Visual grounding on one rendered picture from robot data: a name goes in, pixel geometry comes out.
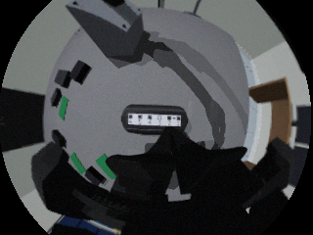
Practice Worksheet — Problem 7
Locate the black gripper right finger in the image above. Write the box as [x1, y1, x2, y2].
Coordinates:
[168, 126, 247, 195]

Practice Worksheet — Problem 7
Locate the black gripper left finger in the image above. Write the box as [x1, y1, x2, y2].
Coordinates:
[106, 126, 176, 195]

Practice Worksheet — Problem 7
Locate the dark grey switch controller unit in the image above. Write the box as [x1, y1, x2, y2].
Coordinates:
[121, 103, 188, 134]

